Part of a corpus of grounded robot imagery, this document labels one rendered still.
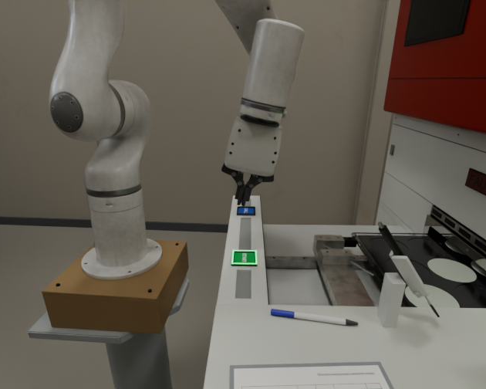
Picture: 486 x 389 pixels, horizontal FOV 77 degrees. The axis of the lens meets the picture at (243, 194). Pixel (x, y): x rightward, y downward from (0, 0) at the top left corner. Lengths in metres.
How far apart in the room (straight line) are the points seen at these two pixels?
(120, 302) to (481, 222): 0.86
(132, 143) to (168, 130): 1.94
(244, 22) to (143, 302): 0.59
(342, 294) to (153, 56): 2.30
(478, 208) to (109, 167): 0.88
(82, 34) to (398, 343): 0.74
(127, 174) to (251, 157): 0.28
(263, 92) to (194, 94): 2.06
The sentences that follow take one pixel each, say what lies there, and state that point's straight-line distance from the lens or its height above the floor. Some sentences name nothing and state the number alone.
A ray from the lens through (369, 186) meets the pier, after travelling 2.69.
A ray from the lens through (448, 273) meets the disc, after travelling 0.90.
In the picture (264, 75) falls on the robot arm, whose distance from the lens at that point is 0.54.
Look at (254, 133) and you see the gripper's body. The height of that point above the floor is 1.24.
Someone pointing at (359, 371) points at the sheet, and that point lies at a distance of 0.50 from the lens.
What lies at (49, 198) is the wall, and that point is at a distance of 3.40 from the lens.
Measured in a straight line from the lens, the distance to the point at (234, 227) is 0.83.
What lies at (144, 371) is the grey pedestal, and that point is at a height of 0.60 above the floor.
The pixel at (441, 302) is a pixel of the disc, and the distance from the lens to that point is 0.79.
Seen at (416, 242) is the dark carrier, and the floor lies 0.90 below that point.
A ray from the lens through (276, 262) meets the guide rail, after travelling 0.90.
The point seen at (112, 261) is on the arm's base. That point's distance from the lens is 0.78.
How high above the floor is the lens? 1.34
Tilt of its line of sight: 21 degrees down
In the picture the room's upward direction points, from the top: straight up
